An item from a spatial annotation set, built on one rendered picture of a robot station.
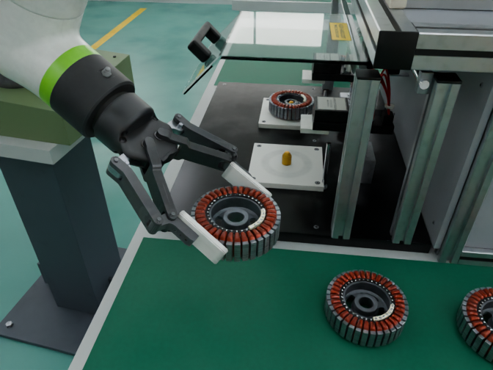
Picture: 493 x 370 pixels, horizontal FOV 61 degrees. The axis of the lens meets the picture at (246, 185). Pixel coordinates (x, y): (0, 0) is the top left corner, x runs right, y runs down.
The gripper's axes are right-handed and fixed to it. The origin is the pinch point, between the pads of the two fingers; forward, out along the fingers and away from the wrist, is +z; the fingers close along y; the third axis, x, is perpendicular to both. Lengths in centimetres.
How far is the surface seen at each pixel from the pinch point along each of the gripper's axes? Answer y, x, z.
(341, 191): -17.7, 0.7, 10.1
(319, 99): -36.9, -0.3, -2.1
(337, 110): -34.0, 2.0, 1.8
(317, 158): -38.4, -12.0, 5.4
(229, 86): -65, -32, -25
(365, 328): -1.6, -1.6, 22.4
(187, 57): -261, -177, -119
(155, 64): -235, -185, -132
